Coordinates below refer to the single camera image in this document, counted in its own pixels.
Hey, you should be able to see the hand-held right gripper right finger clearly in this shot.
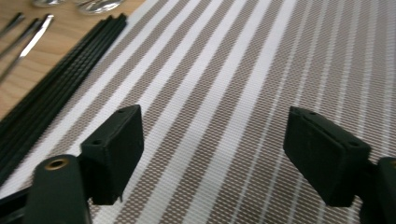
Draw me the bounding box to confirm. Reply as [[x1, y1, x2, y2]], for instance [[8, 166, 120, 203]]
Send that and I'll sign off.
[[283, 105, 372, 208]]

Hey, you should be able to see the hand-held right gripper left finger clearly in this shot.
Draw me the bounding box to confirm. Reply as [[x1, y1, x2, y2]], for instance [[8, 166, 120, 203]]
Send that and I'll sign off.
[[79, 104, 145, 206]]

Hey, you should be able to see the bundle of black chopsticks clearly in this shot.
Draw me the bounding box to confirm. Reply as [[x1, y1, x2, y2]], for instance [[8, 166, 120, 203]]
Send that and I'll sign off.
[[0, 12, 129, 188]]

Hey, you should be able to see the clear glass cup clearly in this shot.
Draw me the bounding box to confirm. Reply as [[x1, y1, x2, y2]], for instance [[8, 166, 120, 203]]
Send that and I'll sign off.
[[74, 0, 125, 15], [31, 0, 67, 7]]

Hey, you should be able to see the grey white striped placemat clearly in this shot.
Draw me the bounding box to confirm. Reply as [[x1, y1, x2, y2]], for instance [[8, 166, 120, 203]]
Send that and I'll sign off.
[[0, 0, 396, 224]]

